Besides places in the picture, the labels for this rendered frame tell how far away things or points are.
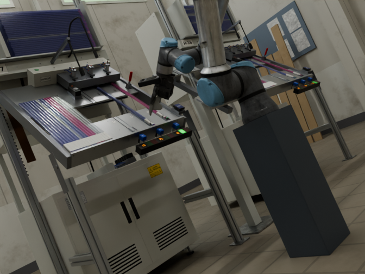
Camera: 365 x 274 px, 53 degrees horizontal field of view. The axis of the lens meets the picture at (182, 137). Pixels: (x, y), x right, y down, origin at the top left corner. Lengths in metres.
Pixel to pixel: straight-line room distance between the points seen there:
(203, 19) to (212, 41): 0.08
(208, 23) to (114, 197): 1.04
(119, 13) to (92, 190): 5.43
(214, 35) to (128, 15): 5.85
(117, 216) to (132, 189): 0.18
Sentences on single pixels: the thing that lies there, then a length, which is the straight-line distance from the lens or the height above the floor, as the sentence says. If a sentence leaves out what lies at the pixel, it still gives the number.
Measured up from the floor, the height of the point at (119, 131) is 0.76.
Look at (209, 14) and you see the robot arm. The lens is 1.34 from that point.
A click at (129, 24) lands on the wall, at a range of 7.05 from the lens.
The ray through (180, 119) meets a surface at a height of 0.72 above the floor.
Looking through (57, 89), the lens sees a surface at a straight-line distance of 2.14.
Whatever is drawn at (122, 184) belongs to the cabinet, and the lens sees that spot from 2.00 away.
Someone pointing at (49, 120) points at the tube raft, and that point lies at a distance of 1.81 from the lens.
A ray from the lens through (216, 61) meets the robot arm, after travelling 1.36.
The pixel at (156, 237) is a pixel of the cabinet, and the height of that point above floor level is 0.20.
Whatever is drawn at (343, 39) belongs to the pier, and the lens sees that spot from 5.36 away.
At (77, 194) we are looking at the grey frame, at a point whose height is 0.56.
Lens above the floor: 0.52
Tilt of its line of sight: 3 degrees up
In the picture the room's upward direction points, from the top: 24 degrees counter-clockwise
